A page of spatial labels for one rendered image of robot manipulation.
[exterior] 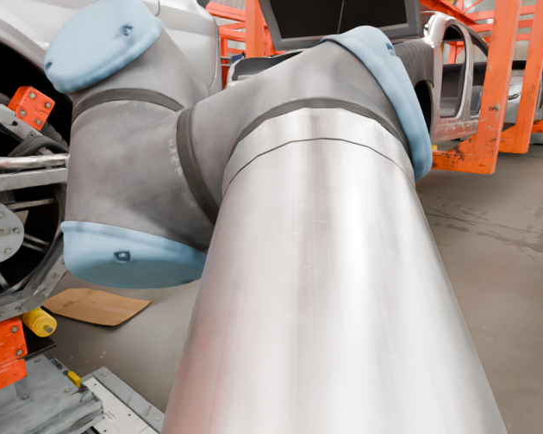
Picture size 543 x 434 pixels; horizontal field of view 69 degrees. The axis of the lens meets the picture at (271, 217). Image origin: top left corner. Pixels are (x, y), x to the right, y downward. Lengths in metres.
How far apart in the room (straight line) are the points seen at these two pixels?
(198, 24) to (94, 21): 1.29
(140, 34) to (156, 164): 0.11
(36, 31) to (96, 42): 0.99
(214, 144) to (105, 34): 0.14
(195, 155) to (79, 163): 0.09
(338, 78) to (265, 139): 0.05
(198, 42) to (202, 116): 1.38
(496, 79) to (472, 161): 0.69
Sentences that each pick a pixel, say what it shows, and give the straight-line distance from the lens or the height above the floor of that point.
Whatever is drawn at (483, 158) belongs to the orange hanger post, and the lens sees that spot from 3.94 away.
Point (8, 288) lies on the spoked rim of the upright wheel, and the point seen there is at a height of 0.62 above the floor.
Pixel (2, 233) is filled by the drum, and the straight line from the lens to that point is 1.03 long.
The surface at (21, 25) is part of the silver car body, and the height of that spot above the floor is 1.32.
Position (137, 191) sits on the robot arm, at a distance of 0.24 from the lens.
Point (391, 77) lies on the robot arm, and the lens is 0.20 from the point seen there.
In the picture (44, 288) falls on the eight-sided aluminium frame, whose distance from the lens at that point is 1.31.
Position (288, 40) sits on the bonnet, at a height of 1.76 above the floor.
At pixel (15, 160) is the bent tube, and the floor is 1.01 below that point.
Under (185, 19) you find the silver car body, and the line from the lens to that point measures 1.58.
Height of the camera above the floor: 1.12
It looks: 16 degrees down
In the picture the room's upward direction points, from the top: straight up
